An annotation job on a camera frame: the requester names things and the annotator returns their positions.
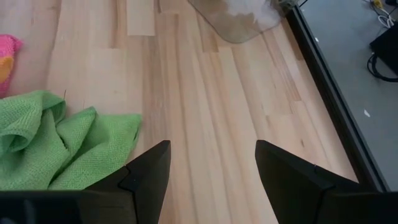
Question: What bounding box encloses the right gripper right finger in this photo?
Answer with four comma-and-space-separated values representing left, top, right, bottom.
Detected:
254, 139, 358, 224

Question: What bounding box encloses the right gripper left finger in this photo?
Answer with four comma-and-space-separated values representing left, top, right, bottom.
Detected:
85, 139, 172, 224

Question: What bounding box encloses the green microfiber towel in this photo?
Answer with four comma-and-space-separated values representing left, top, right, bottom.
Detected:
0, 90, 143, 191

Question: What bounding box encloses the pink microfiber towel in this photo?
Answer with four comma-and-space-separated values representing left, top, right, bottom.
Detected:
0, 34, 24, 99

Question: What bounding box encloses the clear plastic bin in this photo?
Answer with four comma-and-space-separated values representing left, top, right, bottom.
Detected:
188, 0, 282, 44

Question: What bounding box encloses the black equipment box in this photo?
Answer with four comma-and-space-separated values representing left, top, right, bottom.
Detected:
369, 24, 398, 75

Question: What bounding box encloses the coiled black cable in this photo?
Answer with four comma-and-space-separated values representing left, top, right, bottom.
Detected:
366, 52, 398, 83

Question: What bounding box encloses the thin white wire bundle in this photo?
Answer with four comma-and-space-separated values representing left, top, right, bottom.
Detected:
363, 0, 397, 29

